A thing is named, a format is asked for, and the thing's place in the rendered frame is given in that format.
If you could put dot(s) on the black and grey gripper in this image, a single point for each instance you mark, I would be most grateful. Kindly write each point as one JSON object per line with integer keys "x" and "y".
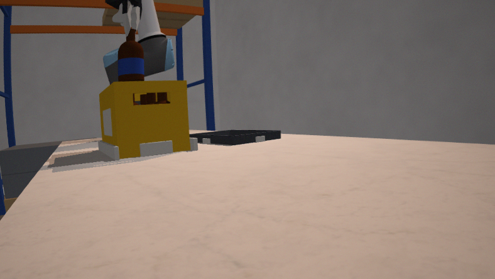
{"x": 127, "y": 15}

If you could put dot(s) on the yellow crate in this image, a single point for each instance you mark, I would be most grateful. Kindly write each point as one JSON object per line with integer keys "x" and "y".
{"x": 126, "y": 125}

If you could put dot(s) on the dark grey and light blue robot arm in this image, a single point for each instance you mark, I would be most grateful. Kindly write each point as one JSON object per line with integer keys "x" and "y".
{"x": 158, "y": 51}

